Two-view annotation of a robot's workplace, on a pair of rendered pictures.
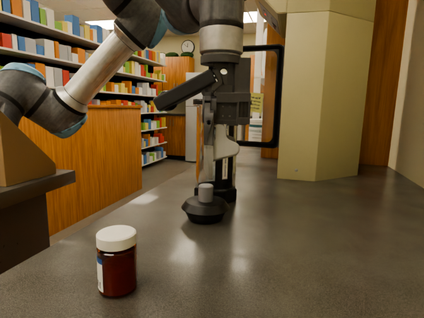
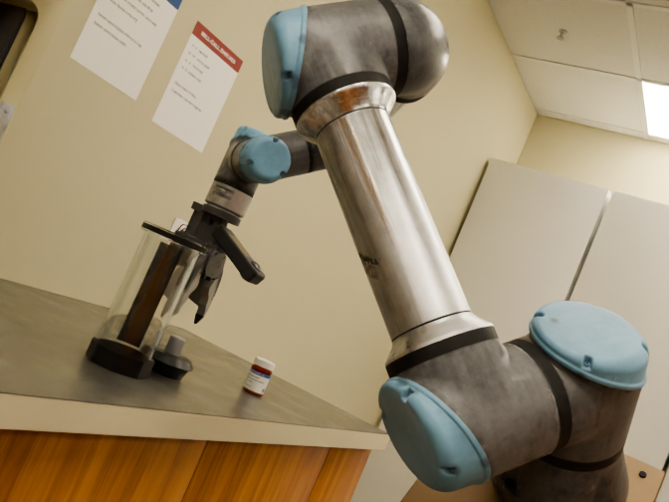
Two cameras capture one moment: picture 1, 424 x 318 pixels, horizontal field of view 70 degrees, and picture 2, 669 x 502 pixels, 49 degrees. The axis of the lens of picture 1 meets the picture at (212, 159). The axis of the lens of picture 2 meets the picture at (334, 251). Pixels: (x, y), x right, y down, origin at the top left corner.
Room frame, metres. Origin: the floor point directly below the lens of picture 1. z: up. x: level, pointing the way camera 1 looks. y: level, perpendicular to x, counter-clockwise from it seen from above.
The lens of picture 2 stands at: (1.73, 0.51, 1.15)
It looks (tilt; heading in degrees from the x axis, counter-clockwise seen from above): 4 degrees up; 194
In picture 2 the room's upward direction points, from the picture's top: 23 degrees clockwise
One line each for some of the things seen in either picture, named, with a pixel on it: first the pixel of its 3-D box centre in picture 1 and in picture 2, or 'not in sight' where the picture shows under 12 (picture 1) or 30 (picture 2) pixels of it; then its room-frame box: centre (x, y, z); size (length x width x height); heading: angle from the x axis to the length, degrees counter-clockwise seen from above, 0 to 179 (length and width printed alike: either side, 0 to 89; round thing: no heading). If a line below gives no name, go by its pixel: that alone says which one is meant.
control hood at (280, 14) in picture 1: (271, 12); not in sight; (1.06, -0.18, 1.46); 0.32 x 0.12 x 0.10; 165
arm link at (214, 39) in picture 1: (221, 45); (226, 200); (0.55, -0.01, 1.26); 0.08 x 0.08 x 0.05
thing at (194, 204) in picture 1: (205, 201); (170, 355); (0.55, 0.01, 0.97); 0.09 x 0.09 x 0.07
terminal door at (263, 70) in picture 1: (243, 97); not in sight; (1.25, -0.12, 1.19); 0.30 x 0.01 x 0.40; 70
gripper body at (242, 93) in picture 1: (224, 92); (204, 241); (0.55, -0.02, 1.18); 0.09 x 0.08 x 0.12; 90
